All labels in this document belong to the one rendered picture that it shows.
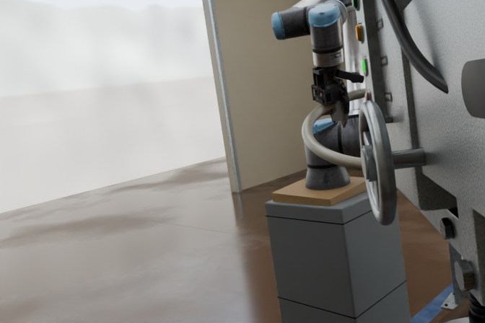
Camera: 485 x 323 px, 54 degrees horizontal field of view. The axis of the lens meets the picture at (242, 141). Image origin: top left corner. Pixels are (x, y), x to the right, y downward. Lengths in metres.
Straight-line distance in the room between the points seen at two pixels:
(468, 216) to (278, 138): 6.95
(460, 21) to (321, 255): 1.58
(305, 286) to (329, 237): 0.27
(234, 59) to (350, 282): 5.37
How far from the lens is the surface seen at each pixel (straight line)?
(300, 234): 1.97
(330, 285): 1.96
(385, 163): 0.52
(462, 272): 0.55
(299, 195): 1.94
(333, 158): 1.21
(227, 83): 6.79
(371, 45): 0.74
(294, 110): 7.75
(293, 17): 1.56
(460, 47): 0.43
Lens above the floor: 1.30
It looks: 5 degrees down
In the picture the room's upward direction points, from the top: 8 degrees counter-clockwise
